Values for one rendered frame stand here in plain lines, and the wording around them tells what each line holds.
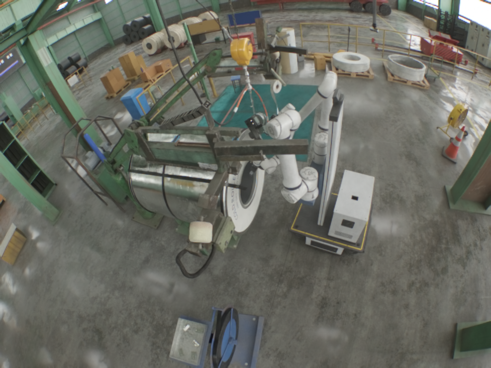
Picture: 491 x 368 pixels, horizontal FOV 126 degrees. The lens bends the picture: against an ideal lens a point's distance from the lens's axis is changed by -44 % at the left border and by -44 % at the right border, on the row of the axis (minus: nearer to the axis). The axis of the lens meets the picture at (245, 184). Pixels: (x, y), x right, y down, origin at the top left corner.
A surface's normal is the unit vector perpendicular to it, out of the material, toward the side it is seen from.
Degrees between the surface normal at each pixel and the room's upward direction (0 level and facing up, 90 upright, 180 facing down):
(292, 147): 90
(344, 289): 0
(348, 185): 0
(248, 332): 0
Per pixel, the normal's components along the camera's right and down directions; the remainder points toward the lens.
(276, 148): -0.10, 0.77
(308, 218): -0.19, -0.63
